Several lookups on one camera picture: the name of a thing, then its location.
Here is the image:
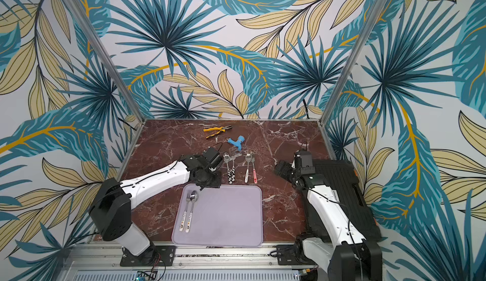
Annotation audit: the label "spoon with white printed handle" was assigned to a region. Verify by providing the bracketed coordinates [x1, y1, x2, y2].
[185, 190, 199, 233]

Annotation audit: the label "fork with white printed handle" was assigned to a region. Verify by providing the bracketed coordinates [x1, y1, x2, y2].
[178, 191, 192, 232]

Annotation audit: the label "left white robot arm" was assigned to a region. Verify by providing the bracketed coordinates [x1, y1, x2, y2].
[87, 148, 223, 262]

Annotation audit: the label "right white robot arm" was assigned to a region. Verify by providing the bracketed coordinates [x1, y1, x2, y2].
[274, 157, 383, 280]

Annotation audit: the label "black tool case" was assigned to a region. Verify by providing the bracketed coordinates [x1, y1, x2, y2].
[302, 160, 381, 244]

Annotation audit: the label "yellow black pliers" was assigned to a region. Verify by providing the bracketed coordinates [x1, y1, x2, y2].
[203, 125, 233, 139]

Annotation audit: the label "lilac placemat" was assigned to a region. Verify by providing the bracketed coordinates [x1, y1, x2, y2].
[172, 184, 263, 248]

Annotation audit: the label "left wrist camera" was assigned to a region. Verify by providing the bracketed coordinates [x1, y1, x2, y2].
[202, 147, 223, 172]

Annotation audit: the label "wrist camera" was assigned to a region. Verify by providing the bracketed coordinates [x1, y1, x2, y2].
[294, 150, 315, 176]
[202, 147, 223, 172]

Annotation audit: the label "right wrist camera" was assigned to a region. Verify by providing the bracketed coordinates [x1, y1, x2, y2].
[294, 150, 315, 176]

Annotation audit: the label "spoon with checkered handle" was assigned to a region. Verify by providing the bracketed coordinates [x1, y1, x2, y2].
[223, 153, 232, 184]

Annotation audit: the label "fork with checkered handle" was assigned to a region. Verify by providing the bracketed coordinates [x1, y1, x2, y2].
[230, 154, 236, 184]

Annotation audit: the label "blue hose nozzle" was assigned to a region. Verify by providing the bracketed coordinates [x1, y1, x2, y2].
[227, 136, 245, 152]

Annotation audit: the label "fork with pink handle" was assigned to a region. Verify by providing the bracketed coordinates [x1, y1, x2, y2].
[251, 153, 258, 184]

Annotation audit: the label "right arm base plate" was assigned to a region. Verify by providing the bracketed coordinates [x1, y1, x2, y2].
[270, 244, 309, 265]

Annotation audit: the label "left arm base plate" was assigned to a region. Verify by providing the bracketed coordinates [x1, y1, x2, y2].
[120, 245, 176, 267]

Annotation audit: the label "aluminium front rail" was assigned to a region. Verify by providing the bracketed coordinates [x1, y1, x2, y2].
[55, 242, 329, 280]

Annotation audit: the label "aluminium frame post right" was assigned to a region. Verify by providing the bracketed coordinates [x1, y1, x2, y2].
[320, 0, 387, 127]

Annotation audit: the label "aluminium frame post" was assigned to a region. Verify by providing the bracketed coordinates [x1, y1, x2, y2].
[320, 0, 387, 127]
[63, 0, 146, 124]

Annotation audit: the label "aluminium frame post left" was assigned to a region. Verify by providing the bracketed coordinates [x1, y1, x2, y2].
[63, 0, 146, 124]

